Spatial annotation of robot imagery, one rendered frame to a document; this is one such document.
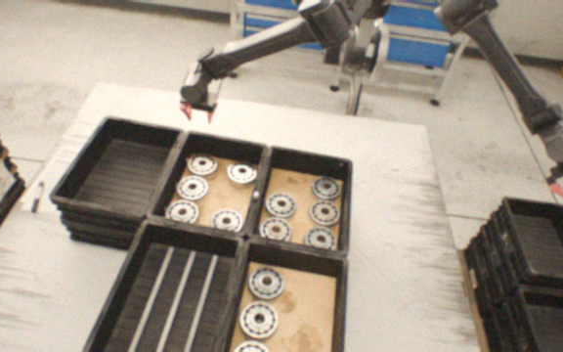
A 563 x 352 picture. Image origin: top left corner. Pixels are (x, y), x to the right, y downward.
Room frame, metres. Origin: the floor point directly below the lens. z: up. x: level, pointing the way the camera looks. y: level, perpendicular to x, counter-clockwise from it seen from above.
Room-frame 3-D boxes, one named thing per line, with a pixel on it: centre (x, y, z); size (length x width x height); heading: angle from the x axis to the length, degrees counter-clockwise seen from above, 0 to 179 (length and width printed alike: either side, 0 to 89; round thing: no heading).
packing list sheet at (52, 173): (0.95, 0.79, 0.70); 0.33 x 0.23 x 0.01; 1
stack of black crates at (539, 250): (1.11, -1.18, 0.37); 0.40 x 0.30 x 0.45; 1
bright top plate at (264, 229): (0.75, -0.02, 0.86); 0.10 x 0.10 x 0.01
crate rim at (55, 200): (0.88, 0.51, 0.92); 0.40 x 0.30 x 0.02; 177
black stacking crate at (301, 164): (0.85, -0.09, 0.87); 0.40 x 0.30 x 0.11; 177
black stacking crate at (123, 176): (0.88, 0.51, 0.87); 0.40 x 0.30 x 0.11; 177
